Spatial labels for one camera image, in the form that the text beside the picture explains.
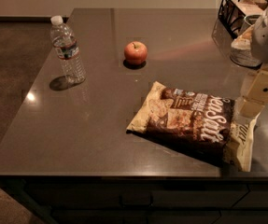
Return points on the brown sea salt chip bag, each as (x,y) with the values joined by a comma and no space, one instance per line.
(198,121)

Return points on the dark cabinet drawers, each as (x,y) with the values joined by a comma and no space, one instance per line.
(140,201)

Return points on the clear plastic water bottle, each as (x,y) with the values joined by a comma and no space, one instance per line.
(66,47)

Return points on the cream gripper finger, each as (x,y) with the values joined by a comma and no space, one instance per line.
(253,96)

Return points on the red apple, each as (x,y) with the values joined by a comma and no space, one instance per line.
(135,53)

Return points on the black wire basket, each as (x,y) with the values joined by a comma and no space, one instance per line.
(232,13)

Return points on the glass bowl with food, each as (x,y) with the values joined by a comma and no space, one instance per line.
(241,50)

